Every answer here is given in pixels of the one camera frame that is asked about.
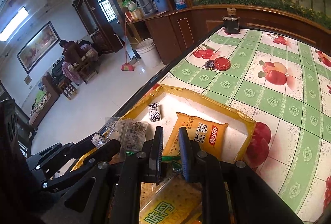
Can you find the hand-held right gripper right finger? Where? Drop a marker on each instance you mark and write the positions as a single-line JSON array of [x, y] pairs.
[[185, 154]]

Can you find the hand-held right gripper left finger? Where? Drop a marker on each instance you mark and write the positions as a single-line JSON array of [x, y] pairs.
[[159, 151]]

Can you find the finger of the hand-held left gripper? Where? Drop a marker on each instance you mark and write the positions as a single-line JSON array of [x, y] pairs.
[[85, 162], [51, 156]]

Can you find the orange red-label snack packet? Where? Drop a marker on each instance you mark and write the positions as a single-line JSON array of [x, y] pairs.
[[199, 133]]

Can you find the small black-white patterned packet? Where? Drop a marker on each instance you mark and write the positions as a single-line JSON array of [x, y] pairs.
[[99, 140], [154, 112]]

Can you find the silver foil packet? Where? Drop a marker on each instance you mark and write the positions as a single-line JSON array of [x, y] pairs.
[[132, 133]]

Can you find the yellow-rimmed white box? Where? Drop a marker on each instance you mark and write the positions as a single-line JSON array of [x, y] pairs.
[[201, 107]]

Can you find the yellow-label cracker packet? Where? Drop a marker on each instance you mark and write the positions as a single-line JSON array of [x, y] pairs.
[[170, 203]]

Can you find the wooden sofa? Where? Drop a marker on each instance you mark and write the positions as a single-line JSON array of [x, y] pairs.
[[49, 89]]

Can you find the wooden stool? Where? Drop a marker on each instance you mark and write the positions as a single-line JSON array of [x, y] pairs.
[[67, 89]]

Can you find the broom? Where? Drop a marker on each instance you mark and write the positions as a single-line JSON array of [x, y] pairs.
[[127, 67]]

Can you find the wooden chair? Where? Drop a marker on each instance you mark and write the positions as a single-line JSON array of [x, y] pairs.
[[86, 68]]

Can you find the red round lid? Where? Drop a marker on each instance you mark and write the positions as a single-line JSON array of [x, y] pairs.
[[222, 64]]

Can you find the white plastic bucket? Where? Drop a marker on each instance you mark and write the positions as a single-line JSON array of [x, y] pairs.
[[148, 54]]

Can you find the wooden cabinet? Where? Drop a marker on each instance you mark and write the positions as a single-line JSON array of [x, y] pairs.
[[168, 30]]

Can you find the ceiling light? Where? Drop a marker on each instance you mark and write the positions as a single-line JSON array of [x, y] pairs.
[[13, 24]]

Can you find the red white carton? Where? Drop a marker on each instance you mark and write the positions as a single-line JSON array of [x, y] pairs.
[[134, 15]]

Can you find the small dark jar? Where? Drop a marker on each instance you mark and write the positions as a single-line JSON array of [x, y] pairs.
[[231, 23]]

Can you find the grey water jug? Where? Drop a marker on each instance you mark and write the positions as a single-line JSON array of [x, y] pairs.
[[144, 4]]

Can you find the green white packet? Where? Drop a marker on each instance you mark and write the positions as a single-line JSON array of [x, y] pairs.
[[129, 5]]

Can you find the barred window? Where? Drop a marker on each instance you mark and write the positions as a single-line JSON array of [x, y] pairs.
[[107, 9]]

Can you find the framed wall picture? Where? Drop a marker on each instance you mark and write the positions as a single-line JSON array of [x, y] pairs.
[[37, 46]]

